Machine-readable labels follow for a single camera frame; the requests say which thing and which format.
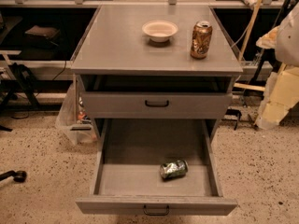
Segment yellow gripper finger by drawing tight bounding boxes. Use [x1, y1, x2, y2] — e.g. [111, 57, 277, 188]
[256, 27, 278, 49]
[255, 64, 299, 130]

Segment wooden stick frame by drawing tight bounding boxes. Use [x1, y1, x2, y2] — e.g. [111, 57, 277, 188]
[234, 0, 265, 91]

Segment black stand legs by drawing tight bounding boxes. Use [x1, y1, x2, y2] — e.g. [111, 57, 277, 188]
[0, 63, 40, 132]

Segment brown soda can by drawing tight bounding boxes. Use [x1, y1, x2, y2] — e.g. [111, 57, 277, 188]
[190, 21, 213, 59]

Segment clear plastic bag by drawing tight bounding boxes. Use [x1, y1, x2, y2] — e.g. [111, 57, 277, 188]
[55, 85, 96, 145]

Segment white paper bowl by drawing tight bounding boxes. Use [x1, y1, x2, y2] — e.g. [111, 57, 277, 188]
[142, 21, 178, 43]

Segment black chair caster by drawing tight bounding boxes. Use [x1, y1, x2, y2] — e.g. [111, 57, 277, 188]
[0, 170, 27, 183]

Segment closed grey top drawer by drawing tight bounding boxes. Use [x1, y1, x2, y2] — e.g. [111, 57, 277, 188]
[82, 91, 233, 119]

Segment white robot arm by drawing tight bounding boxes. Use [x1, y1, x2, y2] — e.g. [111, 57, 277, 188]
[255, 4, 299, 130]

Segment grey drawer cabinet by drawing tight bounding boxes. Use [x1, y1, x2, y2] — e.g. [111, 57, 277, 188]
[72, 4, 242, 135]

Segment open grey middle drawer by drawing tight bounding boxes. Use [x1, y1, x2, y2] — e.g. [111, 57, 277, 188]
[77, 119, 237, 216]

